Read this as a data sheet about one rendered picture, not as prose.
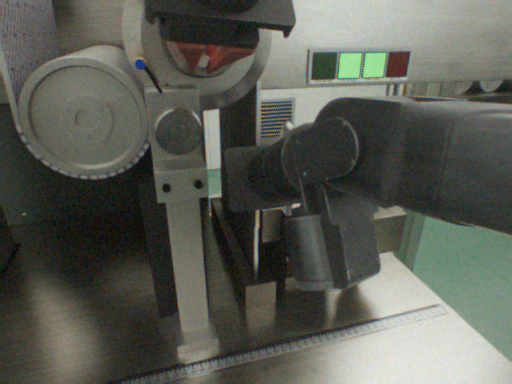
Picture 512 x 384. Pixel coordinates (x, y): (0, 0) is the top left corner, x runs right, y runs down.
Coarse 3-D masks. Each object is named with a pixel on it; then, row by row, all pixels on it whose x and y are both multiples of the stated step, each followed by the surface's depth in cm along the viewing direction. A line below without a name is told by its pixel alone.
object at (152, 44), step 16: (144, 16) 32; (144, 32) 32; (144, 48) 33; (160, 48) 33; (256, 48) 36; (160, 64) 34; (240, 64) 36; (176, 80) 35; (192, 80) 35; (208, 80) 36; (224, 80) 36
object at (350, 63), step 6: (342, 54) 73; (348, 54) 73; (354, 54) 73; (360, 54) 74; (342, 60) 73; (348, 60) 74; (354, 60) 74; (360, 60) 74; (342, 66) 74; (348, 66) 74; (354, 66) 75; (342, 72) 74; (348, 72) 75; (354, 72) 75
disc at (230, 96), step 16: (128, 0) 31; (128, 16) 32; (128, 32) 32; (128, 48) 33; (256, 64) 37; (144, 80) 35; (160, 80) 35; (240, 80) 37; (256, 80) 38; (208, 96) 37; (224, 96) 37; (240, 96) 38
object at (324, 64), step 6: (318, 54) 71; (324, 54) 72; (330, 54) 72; (336, 54) 72; (318, 60) 72; (324, 60) 72; (330, 60) 73; (318, 66) 72; (324, 66) 73; (330, 66) 73; (318, 72) 73; (324, 72) 73; (330, 72) 74; (312, 78) 73; (318, 78) 73; (324, 78) 74; (330, 78) 74
